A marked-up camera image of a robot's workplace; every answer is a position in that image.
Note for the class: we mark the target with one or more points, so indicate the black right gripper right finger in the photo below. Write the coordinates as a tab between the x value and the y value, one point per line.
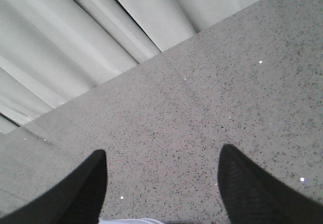
252	195

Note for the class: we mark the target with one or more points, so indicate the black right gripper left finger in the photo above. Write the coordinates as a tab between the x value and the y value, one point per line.
78	198

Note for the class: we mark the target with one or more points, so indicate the light blue slipper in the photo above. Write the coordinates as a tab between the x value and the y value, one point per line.
130	221

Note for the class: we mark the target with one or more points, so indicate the pale green curtain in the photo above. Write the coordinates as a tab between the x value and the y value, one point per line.
55	50

